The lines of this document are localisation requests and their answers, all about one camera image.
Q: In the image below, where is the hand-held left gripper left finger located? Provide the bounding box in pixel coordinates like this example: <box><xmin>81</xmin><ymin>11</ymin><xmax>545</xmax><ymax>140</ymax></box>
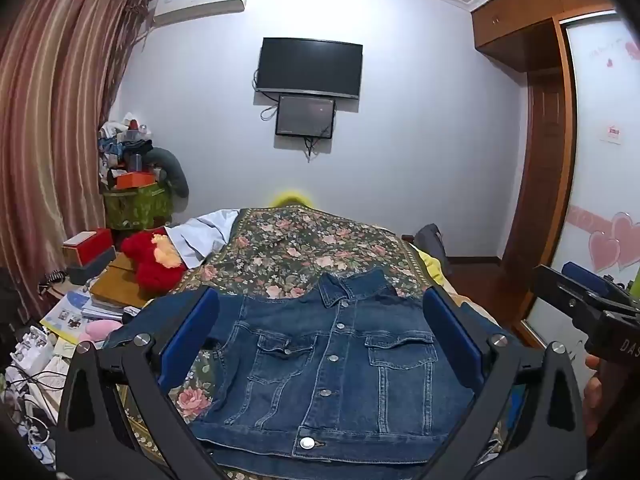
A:
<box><xmin>54</xmin><ymin>287</ymin><xmax>221</xmax><ymax>480</ymax></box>

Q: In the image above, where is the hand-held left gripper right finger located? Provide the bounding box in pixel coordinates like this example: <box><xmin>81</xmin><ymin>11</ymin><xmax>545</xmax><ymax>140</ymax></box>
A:
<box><xmin>422</xmin><ymin>287</ymin><xmax>588</xmax><ymax>480</ymax></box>

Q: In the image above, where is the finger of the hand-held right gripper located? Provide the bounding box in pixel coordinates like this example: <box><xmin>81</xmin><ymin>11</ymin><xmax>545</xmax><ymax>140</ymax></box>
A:
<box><xmin>531</xmin><ymin>265</ymin><xmax>640</xmax><ymax>332</ymax></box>
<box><xmin>561</xmin><ymin>261</ymin><xmax>640</xmax><ymax>309</ymax></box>

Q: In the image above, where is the blue denim jacket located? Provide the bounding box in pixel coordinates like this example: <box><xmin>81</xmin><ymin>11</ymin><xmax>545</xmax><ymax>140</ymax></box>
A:
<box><xmin>102</xmin><ymin>267</ymin><xmax>506</xmax><ymax>466</ymax></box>

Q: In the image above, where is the pile of clothes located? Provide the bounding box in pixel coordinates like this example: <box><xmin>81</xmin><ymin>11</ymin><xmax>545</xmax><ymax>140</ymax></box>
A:
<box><xmin>97</xmin><ymin>112</ymin><xmax>168</xmax><ymax>186</ymax></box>

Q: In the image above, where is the person's right hand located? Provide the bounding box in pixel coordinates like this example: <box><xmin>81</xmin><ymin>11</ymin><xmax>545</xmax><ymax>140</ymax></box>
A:
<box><xmin>584</xmin><ymin>354</ymin><xmax>608</xmax><ymax>438</ymax></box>

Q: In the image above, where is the red plush toy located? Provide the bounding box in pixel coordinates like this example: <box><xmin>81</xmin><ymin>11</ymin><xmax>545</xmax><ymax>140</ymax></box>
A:
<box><xmin>121</xmin><ymin>227</ymin><xmax>188</xmax><ymax>295</ymax></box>

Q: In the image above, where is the pink soft object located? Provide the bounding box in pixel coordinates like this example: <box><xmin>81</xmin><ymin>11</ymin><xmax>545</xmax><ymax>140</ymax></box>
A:
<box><xmin>82</xmin><ymin>320</ymin><xmax>123</xmax><ymax>343</ymax></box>

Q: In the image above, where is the brown cardboard box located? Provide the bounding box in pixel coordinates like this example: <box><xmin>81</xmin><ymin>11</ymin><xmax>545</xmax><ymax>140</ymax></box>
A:
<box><xmin>90</xmin><ymin>252</ymin><xmax>166</xmax><ymax>308</ymax></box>

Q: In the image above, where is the white sliding door with hearts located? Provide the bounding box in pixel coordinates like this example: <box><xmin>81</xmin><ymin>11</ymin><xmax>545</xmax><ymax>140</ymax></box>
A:
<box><xmin>522</xmin><ymin>10</ymin><xmax>640</xmax><ymax>356</ymax></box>

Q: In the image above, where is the white cloth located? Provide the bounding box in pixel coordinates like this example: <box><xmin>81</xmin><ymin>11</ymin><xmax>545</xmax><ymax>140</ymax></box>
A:
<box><xmin>165</xmin><ymin>210</ymin><xmax>241</xmax><ymax>270</ymax></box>

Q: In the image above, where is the grey bag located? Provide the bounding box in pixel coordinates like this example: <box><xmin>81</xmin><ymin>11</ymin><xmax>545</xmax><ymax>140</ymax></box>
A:
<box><xmin>412</xmin><ymin>223</ymin><xmax>453</xmax><ymax>276</ymax></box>

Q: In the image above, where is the grey box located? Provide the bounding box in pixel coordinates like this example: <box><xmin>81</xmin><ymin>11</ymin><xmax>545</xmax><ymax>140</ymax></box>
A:
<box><xmin>67</xmin><ymin>247</ymin><xmax>118</xmax><ymax>286</ymax></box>

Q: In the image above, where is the stack of magazines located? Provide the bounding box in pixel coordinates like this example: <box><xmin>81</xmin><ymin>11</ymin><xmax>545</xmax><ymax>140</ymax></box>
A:
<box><xmin>40</xmin><ymin>287</ymin><xmax>146</xmax><ymax>346</ymax></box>

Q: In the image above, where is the wooden door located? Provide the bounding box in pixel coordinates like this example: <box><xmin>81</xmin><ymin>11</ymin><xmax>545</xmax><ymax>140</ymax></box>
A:
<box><xmin>525</xmin><ymin>72</ymin><xmax>566</xmax><ymax>261</ymax></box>

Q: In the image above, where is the red box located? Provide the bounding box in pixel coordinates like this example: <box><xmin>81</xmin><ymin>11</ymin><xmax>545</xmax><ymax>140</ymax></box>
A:
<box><xmin>62</xmin><ymin>228</ymin><xmax>113</xmax><ymax>267</ymax></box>

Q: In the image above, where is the green box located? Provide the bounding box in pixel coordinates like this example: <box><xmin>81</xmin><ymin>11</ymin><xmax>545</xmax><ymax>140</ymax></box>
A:
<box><xmin>102</xmin><ymin>182</ymin><xmax>173</xmax><ymax>231</ymax></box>

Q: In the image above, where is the black ribbed object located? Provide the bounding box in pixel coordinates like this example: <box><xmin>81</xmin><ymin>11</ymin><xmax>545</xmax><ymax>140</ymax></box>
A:
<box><xmin>40</xmin><ymin>270</ymin><xmax>68</xmax><ymax>292</ymax></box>

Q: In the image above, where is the floral blanket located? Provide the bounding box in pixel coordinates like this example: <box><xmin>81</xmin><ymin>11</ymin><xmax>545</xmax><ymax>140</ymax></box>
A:
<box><xmin>115</xmin><ymin>207</ymin><xmax>506</xmax><ymax>480</ymax></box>

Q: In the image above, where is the orange box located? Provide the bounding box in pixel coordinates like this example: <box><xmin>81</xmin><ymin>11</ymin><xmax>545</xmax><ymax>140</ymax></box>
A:
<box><xmin>116</xmin><ymin>172</ymin><xmax>156</xmax><ymax>190</ymax></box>

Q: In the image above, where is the yellow fuzzy object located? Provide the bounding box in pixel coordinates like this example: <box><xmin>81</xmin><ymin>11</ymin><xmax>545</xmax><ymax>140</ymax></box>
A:
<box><xmin>270</xmin><ymin>190</ymin><xmax>316</xmax><ymax>209</ymax></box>

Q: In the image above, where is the dark cloth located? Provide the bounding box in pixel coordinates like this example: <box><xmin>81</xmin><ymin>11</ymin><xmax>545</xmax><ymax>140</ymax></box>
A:
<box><xmin>0</xmin><ymin>265</ymin><xmax>32</xmax><ymax>351</ymax></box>

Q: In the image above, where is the small black monitor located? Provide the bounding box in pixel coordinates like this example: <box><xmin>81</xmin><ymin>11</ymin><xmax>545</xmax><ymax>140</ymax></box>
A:
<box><xmin>275</xmin><ymin>94</ymin><xmax>335</xmax><ymax>139</ymax></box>

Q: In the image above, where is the striped brown curtain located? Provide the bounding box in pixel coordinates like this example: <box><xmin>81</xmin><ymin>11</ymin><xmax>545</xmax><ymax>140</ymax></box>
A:
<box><xmin>0</xmin><ymin>0</ymin><xmax>153</xmax><ymax>321</ymax></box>

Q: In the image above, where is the wooden wardrobe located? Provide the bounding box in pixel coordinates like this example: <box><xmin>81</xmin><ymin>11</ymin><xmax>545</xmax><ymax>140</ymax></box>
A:
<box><xmin>470</xmin><ymin>0</ymin><xmax>626</xmax><ymax>348</ymax></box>

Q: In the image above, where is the white air conditioner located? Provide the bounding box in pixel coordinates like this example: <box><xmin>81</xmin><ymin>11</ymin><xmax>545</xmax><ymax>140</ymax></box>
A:
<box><xmin>150</xmin><ymin>0</ymin><xmax>249</xmax><ymax>26</ymax></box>

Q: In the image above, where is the pile of cables and packets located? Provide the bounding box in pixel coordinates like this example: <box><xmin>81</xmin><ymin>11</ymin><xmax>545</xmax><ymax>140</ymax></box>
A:
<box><xmin>0</xmin><ymin>325</ymin><xmax>76</xmax><ymax>466</ymax></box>

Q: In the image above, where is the black wall television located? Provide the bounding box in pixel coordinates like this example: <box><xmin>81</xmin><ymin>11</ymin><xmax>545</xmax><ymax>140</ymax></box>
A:
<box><xmin>255</xmin><ymin>37</ymin><xmax>363</xmax><ymax>100</ymax></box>

